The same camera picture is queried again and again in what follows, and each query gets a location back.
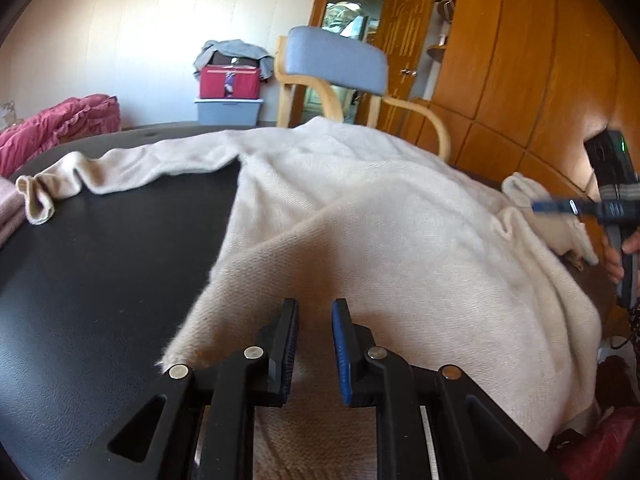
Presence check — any red ruffled quilt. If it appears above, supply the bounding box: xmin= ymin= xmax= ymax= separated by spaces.
xmin=0 ymin=93 xmax=122 ymax=178

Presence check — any black cable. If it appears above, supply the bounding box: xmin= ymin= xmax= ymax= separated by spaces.
xmin=606 ymin=330 xmax=638 ymax=352

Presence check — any wooden wardrobe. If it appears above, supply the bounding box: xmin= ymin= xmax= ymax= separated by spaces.
xmin=372 ymin=0 xmax=640 ymax=221

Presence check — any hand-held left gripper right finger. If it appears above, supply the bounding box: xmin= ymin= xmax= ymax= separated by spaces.
xmin=331 ymin=298 xmax=563 ymax=480

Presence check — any red storage bag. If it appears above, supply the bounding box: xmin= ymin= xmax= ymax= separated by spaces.
xmin=200 ymin=64 xmax=262 ymax=101

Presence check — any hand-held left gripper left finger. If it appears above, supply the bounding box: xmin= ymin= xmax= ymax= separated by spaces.
xmin=62 ymin=298 xmax=300 ymax=480

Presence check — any person's right hand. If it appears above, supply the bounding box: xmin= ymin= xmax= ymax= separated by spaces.
xmin=602 ymin=232 xmax=640 ymax=283

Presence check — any grey cloth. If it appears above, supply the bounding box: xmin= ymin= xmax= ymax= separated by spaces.
xmin=193 ymin=39 xmax=275 ymax=82

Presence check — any pink folded sweater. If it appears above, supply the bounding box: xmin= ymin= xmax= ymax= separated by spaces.
xmin=0 ymin=176 xmax=28 ymax=251

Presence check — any blue plastic storage box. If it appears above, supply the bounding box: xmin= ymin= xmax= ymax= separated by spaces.
xmin=194 ymin=97 xmax=265 ymax=127

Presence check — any wooden door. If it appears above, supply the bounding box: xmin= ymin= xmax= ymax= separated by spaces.
xmin=372 ymin=0 xmax=439 ymax=133

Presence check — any dark bag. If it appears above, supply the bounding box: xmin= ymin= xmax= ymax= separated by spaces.
xmin=212 ymin=52 xmax=258 ymax=67

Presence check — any beige knit sweater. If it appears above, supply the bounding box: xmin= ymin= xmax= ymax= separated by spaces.
xmin=15 ymin=116 xmax=603 ymax=480

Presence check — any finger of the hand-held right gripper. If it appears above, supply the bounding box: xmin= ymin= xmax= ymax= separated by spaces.
xmin=531 ymin=198 xmax=600 ymax=216

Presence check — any person's dark red clothing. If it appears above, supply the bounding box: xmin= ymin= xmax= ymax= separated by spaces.
xmin=547 ymin=360 xmax=640 ymax=480

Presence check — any grey wooden armchair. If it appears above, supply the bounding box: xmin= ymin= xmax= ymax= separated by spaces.
xmin=274 ymin=25 xmax=452 ymax=163

